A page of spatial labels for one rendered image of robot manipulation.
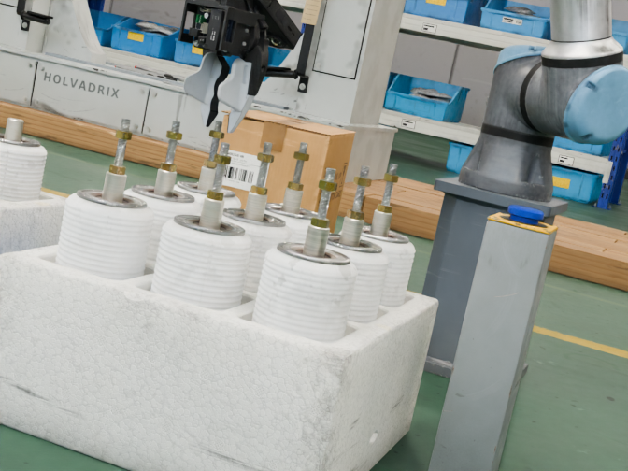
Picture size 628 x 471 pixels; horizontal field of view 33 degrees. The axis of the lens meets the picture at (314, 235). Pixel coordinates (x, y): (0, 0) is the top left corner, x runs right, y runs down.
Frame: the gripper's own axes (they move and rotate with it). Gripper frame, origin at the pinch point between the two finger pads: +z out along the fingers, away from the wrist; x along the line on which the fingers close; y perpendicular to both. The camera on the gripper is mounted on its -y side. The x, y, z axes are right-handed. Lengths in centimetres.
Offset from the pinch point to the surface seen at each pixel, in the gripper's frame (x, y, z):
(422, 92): -221, -424, -4
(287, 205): 11.4, -1.5, 8.3
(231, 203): 4.5, 0.8, 9.8
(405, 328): 32.4, 0.5, 17.5
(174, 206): 7.2, 14.2, 9.8
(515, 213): 40.0, -4.7, 2.2
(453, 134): -191, -415, 14
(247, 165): -51, -70, 14
